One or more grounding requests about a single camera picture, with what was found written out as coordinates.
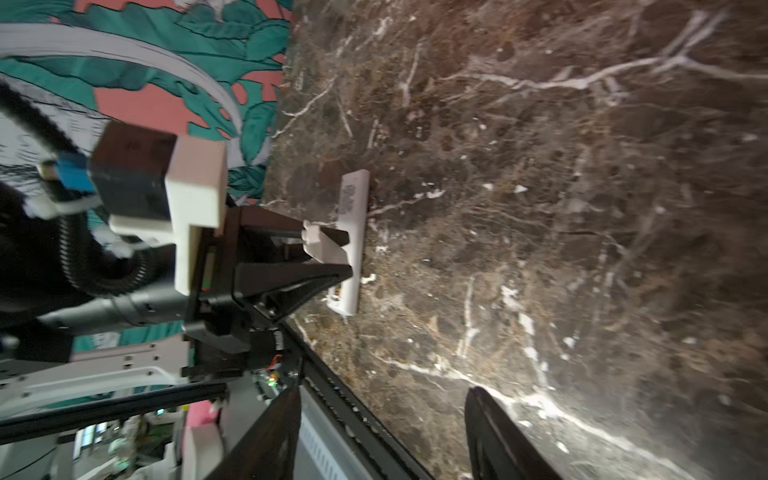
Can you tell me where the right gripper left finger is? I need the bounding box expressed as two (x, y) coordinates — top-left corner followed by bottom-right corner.
(207, 386), (302, 479)

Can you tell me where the white vented cable duct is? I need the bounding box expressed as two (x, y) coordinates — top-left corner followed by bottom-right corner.
(293, 386), (381, 480)

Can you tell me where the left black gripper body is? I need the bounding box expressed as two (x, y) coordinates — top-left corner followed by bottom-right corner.
(181, 206), (288, 378)

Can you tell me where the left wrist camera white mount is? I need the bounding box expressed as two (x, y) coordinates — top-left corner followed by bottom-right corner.
(24, 121), (227, 297)

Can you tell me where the black left camera cable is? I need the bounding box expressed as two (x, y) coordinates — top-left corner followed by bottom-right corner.
(0, 77), (163, 299)

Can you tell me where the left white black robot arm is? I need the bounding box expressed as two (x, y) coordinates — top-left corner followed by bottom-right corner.
(1, 186), (353, 390)

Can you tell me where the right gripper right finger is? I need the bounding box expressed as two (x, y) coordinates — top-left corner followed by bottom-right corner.
(464, 387), (562, 480)

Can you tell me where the white remote control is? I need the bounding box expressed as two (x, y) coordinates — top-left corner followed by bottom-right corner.
(327, 169), (370, 318)

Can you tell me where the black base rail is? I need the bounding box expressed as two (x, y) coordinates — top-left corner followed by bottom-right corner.
(1, 327), (429, 479)

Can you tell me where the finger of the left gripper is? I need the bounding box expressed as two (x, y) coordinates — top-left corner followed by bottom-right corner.
(233, 263), (353, 321)
(239, 206), (349, 264)

